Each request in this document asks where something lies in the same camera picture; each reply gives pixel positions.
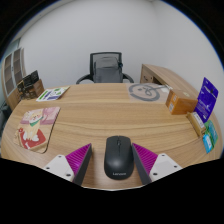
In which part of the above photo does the green packet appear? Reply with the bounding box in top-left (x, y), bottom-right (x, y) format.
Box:
top-left (203, 119), bottom-right (219, 148)

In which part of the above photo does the cartoon print mouse pad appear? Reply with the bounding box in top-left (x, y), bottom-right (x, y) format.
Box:
top-left (13, 106), bottom-right (61, 155)

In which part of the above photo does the blue packet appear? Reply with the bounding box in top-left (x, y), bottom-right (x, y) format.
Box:
top-left (201, 133), bottom-right (214, 154)

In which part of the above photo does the orange cardboard box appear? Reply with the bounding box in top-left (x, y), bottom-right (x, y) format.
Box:
top-left (165, 88), bottom-right (199, 116)

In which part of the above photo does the wooden shelf unit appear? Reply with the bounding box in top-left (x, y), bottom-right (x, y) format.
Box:
top-left (1, 47), bottom-right (28, 111)

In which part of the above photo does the grey backpack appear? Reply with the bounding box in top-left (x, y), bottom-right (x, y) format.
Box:
top-left (92, 55), bottom-right (124, 84)

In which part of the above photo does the dark brown cardboard box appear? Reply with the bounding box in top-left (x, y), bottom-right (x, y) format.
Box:
top-left (19, 78), bottom-right (45, 100)

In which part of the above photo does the black box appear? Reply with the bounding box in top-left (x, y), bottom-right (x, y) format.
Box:
top-left (21, 69), bottom-right (40, 88)

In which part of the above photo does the black computer mouse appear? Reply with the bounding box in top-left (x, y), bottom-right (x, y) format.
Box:
top-left (103, 135), bottom-right (135, 181)

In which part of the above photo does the white sticker sheet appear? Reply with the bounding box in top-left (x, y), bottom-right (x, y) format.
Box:
top-left (35, 85), bottom-right (71, 102)

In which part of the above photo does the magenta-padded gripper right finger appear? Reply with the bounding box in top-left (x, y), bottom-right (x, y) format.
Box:
top-left (131, 142), bottom-right (184, 186)

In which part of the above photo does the small tan box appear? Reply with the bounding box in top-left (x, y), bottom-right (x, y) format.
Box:
top-left (186, 111), bottom-right (208, 138)

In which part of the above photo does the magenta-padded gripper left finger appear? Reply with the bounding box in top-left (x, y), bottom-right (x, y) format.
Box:
top-left (42, 143), bottom-right (94, 187)

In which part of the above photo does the purple blister package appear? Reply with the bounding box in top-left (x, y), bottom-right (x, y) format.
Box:
top-left (193, 77), bottom-right (219, 124)

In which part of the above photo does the wooden side desk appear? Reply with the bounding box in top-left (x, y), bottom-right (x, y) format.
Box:
top-left (139, 63), bottom-right (201, 98)

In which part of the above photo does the black mesh office chair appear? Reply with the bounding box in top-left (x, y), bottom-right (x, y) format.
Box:
top-left (75, 51), bottom-right (135, 85)

